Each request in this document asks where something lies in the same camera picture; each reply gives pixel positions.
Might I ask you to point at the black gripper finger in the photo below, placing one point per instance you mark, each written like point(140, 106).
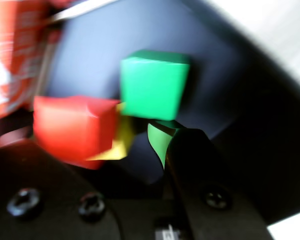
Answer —
point(40, 195)
point(202, 170)

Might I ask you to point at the red wooden cube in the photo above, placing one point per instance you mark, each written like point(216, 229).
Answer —
point(70, 130)

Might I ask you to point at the yellow wooden cube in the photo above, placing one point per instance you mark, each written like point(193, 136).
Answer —
point(123, 140)

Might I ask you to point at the green wooden cube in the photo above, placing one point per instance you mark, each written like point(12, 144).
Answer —
point(152, 87)

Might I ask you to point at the black cardboard box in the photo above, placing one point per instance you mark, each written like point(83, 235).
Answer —
point(95, 50)

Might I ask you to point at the red and white carton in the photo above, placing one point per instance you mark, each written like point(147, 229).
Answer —
point(20, 50)

